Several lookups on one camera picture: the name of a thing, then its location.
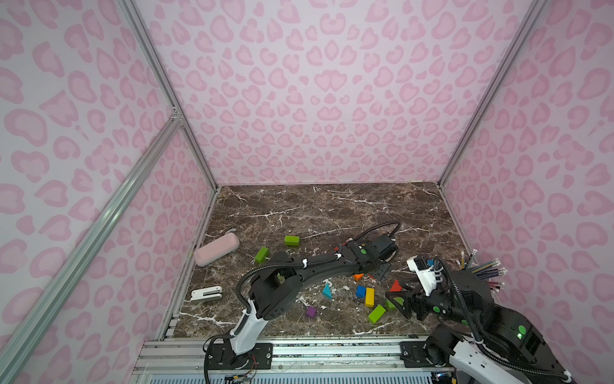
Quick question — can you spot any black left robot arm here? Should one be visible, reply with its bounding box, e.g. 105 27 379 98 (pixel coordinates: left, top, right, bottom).
203 221 402 383

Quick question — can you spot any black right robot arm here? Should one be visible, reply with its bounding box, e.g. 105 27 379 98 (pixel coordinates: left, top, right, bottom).
386 257 574 383

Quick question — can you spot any green block right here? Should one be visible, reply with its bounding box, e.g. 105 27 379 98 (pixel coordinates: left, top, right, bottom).
385 297 404 310

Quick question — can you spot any green block bottom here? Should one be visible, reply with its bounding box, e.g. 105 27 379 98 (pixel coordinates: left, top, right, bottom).
368 305 386 324

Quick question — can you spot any yellow block centre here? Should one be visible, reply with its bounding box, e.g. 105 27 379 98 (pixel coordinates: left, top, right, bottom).
365 288 375 308

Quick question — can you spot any blue cube block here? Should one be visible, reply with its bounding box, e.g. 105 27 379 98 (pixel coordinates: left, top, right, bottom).
355 286 366 299

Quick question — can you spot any teal triangle block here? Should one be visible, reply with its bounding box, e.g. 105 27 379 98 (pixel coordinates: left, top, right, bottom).
322 284 333 300

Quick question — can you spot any bundle of pencils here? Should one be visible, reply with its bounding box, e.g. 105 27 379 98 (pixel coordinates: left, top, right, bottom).
459 249 508 292

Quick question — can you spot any purple cube block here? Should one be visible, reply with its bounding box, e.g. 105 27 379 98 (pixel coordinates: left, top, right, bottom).
305 307 318 318

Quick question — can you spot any green block far top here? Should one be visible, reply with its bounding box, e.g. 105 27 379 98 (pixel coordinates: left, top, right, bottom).
284 235 301 246

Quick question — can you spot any green block left tilted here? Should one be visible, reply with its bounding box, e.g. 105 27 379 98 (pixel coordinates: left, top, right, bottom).
254 246 270 265

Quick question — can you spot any pink pencil case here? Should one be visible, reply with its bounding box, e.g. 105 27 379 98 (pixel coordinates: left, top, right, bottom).
193 232 240 267

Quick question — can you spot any white stapler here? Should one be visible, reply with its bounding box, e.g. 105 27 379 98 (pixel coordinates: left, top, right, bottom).
190 286 223 302

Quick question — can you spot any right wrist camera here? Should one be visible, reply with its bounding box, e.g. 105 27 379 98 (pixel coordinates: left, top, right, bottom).
407 256 441 297

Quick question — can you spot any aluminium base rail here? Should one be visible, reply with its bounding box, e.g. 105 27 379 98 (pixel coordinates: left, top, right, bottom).
129 335 553 384

